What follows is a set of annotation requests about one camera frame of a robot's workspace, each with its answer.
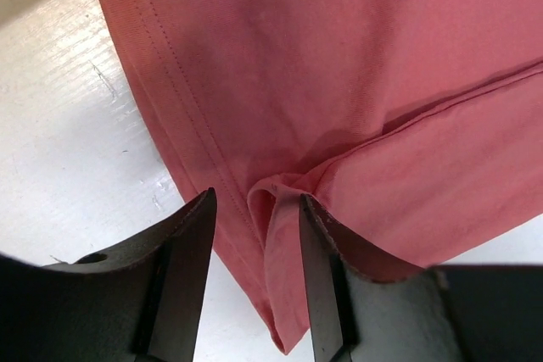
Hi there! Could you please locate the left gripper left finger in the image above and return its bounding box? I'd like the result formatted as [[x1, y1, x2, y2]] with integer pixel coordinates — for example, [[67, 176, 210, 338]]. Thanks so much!
[[1, 189, 217, 361]]

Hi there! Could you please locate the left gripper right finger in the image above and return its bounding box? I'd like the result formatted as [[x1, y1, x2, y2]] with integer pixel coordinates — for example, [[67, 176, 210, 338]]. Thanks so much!
[[299, 195, 542, 361]]

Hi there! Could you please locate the salmon pink t-shirt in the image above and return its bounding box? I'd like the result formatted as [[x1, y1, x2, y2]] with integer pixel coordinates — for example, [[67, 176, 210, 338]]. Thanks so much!
[[99, 0, 542, 353]]

